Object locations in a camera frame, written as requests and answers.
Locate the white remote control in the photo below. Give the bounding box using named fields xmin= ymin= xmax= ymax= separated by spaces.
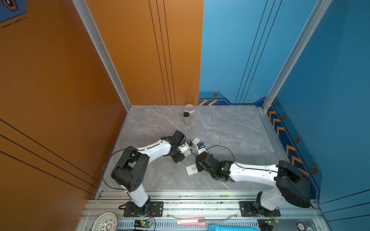
xmin=186 ymin=164 xmax=198 ymax=176

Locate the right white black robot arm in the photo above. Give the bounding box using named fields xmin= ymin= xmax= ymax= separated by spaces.
xmin=195 ymin=152 xmax=312 ymax=217

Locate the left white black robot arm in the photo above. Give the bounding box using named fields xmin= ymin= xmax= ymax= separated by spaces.
xmin=111 ymin=131 xmax=189 ymax=214

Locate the small brown-capped jar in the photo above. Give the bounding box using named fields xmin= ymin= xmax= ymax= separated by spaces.
xmin=183 ymin=112 xmax=190 ymax=125

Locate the pink box cutter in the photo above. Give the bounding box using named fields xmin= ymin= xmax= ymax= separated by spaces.
xmin=176 ymin=218 xmax=206 ymax=227

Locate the green circuit board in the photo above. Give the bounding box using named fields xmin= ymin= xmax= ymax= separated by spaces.
xmin=134 ymin=219 xmax=153 ymax=230

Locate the cyan cylinder object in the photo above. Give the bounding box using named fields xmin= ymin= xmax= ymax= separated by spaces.
xmin=208 ymin=224 xmax=259 ymax=231

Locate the white mesh basket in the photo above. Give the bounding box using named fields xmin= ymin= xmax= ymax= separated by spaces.
xmin=92 ymin=212 xmax=118 ymax=231

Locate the aluminium rail frame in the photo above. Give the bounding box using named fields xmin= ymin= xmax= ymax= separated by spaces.
xmin=77 ymin=190 xmax=330 ymax=231

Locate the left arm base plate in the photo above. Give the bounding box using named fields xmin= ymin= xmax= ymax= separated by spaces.
xmin=123 ymin=201 xmax=164 ymax=218

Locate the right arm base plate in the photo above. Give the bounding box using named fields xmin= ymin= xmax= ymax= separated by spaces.
xmin=239 ymin=201 xmax=281 ymax=217

